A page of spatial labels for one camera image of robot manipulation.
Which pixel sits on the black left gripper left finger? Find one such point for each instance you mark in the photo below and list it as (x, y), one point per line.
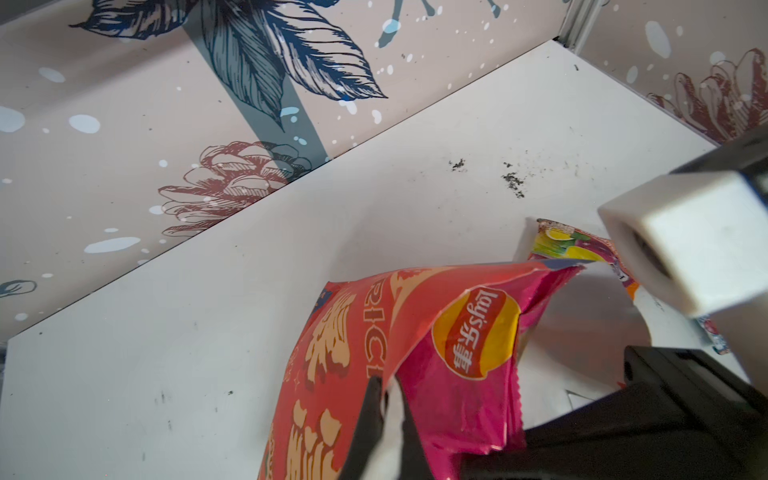
(367, 433)

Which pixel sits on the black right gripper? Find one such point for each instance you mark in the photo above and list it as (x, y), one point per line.
(681, 415)

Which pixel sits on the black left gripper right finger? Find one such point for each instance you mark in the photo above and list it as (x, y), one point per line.
(413, 461)

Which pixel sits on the teal Fox's candy bag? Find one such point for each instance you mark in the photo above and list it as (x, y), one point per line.
(717, 340)

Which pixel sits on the pink Lay's chips bag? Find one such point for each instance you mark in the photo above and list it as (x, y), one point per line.
(451, 335)

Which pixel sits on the orange Fox's candy bag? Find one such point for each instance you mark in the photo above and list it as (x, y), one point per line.
(555, 240)

